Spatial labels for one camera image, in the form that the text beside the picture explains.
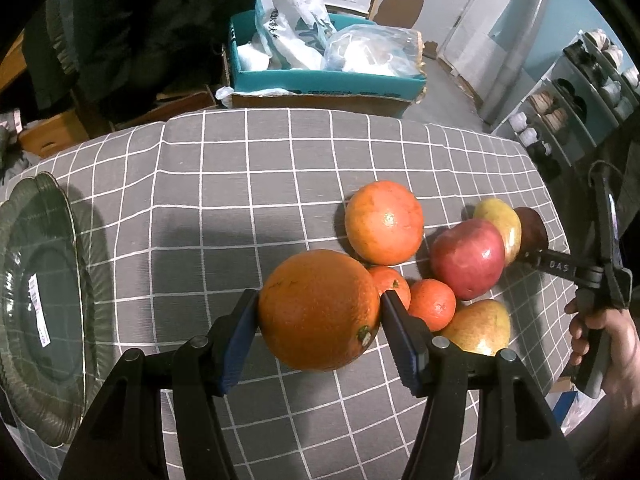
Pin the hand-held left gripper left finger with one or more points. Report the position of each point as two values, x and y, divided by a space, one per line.
237 347

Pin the red apple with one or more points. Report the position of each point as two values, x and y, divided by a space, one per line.
467 260

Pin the grey checked tablecloth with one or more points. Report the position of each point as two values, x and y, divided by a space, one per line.
200 210

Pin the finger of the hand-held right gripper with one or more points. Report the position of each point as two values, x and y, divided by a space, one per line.
539 260

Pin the dark fruit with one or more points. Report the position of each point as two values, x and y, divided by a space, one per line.
532 230

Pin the teal cardboard box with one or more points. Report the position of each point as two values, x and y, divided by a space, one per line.
325 87

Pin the large orange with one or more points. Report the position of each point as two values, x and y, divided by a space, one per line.
315 310

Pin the grey shoe rack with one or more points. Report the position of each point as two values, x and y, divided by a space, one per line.
575 90

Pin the small tangerine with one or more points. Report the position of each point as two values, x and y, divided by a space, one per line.
432 305
392 282

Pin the dark hanging jackets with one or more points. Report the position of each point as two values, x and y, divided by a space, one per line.
140 35

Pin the wooden drawer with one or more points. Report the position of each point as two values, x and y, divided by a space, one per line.
50 135

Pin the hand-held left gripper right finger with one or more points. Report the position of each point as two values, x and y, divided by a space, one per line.
401 347

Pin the person's right hand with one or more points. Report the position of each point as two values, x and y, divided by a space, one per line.
625 355

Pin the clear plastic bag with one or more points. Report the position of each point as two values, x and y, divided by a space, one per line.
370 50

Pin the reddish speckled orange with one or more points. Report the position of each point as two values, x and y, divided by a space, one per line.
385 222

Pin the white printed plastic bag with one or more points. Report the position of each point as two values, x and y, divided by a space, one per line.
285 25

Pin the yellow pear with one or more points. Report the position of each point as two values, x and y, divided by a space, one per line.
477 330
502 222

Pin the scalloped glass plate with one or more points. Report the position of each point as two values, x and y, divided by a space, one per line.
45 310

